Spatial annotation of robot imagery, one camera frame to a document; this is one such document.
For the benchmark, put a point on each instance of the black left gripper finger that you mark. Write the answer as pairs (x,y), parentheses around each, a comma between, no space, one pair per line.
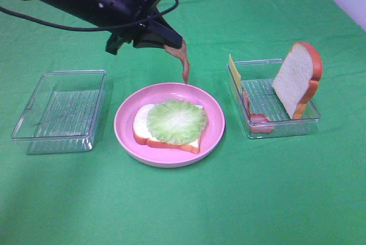
(156,34)

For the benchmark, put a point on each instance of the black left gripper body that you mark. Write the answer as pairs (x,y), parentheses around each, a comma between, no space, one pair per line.
(129,14)

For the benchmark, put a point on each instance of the toy bacon strip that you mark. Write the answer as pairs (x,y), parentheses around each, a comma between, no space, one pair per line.
(182,55)
(255,118)

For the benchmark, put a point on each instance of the yellow toy cheese slice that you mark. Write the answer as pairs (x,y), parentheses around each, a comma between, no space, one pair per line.
(235,74)

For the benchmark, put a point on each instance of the green toy lettuce leaf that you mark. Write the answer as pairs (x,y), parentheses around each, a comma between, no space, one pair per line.
(176,121)

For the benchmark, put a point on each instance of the toy bread slice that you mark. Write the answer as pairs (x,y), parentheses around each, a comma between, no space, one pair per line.
(143,136)
(298,78)

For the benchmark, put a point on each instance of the clear left plastic tray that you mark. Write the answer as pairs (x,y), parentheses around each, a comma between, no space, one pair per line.
(63,113)

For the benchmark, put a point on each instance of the clear plastic tray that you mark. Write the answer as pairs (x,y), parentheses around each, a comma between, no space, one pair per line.
(257,77)
(63,113)

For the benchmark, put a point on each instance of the pink round plate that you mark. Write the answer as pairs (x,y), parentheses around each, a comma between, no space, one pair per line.
(168,157)

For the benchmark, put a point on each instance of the clear right plastic tray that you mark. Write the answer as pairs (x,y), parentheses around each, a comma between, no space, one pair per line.
(257,77)

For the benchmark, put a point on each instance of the green tablecloth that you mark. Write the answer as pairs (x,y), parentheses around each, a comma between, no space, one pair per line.
(295,190)

